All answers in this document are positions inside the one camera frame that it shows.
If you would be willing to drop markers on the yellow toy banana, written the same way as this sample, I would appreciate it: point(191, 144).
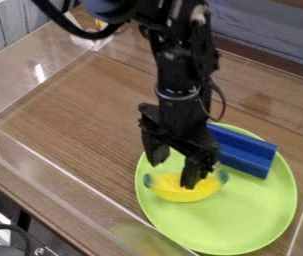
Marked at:
point(165, 185)

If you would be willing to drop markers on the clear acrylic enclosure wall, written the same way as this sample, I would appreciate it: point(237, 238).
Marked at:
point(70, 136)

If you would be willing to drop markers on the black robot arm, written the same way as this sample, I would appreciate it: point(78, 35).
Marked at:
point(177, 27)

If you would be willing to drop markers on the green round plate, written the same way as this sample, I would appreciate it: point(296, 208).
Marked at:
point(238, 220)

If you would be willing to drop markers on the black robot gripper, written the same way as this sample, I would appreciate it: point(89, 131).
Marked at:
point(175, 124)

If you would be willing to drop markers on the yellow labelled tin can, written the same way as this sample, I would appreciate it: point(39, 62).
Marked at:
point(101, 25)

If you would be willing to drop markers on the blue foam block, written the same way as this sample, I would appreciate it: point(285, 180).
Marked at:
point(244, 150)

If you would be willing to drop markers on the black device with knob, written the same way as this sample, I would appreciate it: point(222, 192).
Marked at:
point(39, 248)

